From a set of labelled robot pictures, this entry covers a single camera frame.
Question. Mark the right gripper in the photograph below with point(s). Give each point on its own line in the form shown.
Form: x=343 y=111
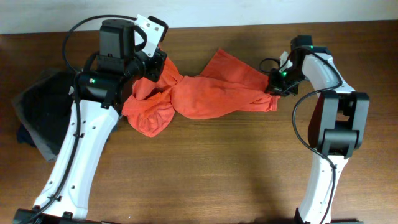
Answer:
x=275 y=88

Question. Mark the orange t-shirt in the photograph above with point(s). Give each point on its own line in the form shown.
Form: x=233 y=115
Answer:
x=225 y=85

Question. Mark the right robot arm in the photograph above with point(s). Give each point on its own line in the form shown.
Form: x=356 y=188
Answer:
x=337 y=125

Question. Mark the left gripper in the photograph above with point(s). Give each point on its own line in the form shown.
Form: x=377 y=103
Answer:
x=153 y=72

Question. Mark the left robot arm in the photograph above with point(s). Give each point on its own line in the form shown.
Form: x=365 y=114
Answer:
x=128 y=51

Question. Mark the dark folded clothes pile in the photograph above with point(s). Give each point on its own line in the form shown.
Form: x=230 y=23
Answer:
x=44 y=110

